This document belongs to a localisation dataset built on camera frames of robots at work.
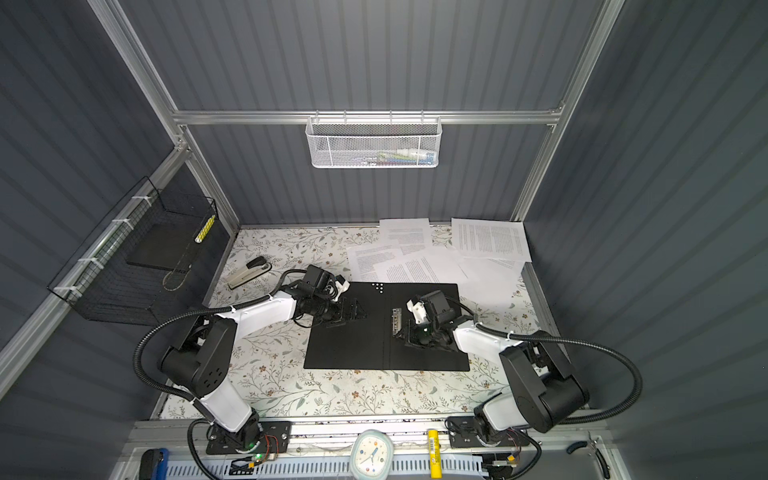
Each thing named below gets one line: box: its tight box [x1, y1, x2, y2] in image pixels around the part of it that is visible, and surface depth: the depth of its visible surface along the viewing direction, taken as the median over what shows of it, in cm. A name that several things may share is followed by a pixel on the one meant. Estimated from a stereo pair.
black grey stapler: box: [227, 256, 272, 290], surface depth 105 cm
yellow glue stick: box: [427, 428, 443, 479], surface depth 71 cm
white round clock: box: [350, 429, 394, 480], surface depth 70 cm
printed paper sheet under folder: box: [346, 244, 403, 282], surface depth 114 cm
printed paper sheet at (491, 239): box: [451, 218, 533, 262], surface depth 118 cm
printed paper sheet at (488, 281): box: [456, 257, 525, 309], surface depth 108 cm
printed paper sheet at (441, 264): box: [373, 246, 469, 284], surface depth 111 cm
